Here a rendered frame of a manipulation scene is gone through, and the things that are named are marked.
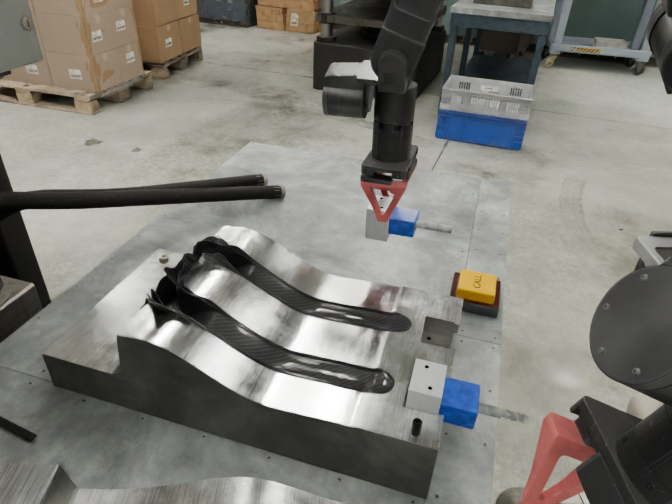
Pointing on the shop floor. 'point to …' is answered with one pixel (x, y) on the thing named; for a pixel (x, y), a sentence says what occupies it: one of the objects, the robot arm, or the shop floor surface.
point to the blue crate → (480, 129)
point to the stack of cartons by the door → (289, 15)
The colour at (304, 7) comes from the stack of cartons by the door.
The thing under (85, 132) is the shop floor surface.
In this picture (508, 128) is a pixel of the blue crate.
